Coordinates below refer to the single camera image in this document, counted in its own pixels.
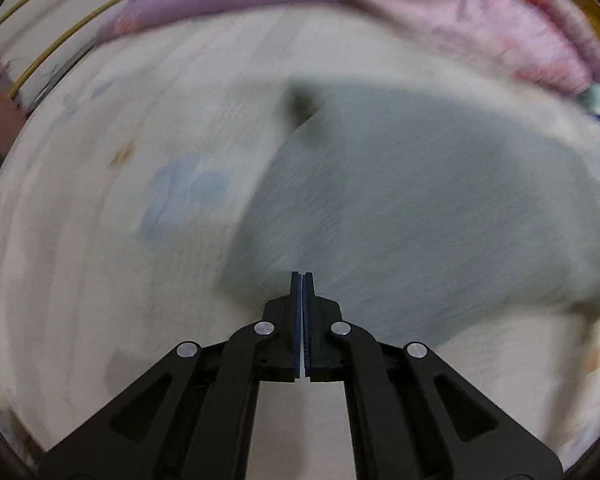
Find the pink floral quilt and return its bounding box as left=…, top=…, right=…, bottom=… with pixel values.
left=310, top=0, right=600, bottom=100

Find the white printed bedsheet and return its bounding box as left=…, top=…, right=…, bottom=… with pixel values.
left=0, top=2, right=600, bottom=471

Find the purple pillow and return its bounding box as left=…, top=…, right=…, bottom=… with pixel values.
left=95, top=0, right=361, bottom=45

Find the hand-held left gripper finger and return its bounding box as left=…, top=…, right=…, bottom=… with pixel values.
left=37, top=271, right=301, bottom=480
left=302, top=272, right=565, bottom=480

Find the grey sweatshirt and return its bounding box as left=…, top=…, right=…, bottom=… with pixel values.
left=217, top=77, right=600, bottom=361

